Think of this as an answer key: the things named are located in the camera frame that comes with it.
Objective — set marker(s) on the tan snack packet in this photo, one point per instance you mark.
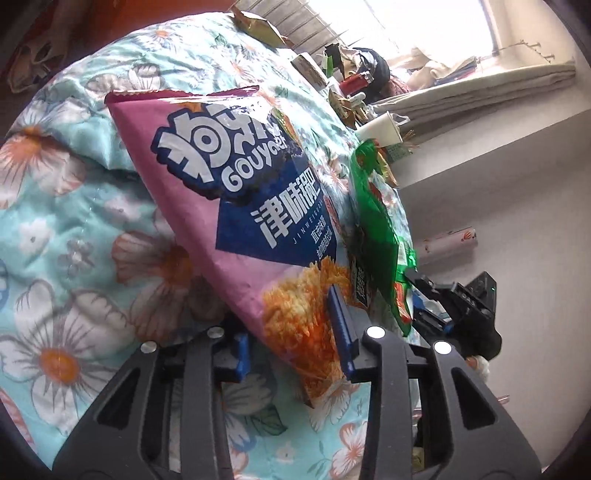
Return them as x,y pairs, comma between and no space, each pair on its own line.
346,108

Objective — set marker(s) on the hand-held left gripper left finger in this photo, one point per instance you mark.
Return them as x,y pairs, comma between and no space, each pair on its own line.
241,355

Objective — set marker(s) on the pink snack bag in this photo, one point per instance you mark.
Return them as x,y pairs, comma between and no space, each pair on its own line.
207,207

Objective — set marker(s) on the black bag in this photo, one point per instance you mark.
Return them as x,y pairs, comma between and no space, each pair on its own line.
376,62

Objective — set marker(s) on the red box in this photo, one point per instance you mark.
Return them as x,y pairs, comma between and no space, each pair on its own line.
353,84

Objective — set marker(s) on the rolled pink poster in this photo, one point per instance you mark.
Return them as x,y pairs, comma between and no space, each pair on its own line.
450,241

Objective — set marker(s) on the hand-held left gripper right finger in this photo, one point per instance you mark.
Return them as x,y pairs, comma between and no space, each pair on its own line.
341,332

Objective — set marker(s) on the brown snack wrapper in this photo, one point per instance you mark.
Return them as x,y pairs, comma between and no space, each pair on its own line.
261,25

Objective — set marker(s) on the green plastic basket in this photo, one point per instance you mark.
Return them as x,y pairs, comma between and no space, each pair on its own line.
397,151

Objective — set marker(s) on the metal window railing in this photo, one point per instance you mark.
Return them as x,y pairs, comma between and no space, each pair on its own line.
323,23

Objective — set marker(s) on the floral turquoise blanket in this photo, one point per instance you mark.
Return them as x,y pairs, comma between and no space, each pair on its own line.
92,230

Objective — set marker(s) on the pile of clothes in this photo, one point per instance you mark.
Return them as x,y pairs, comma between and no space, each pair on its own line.
443,69

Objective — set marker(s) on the green snack bag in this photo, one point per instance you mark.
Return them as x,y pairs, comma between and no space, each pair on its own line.
378,230

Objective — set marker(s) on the white paper cup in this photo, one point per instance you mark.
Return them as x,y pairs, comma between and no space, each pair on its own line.
383,131

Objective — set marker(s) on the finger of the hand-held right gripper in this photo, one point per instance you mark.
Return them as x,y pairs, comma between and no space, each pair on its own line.
431,290
434,325

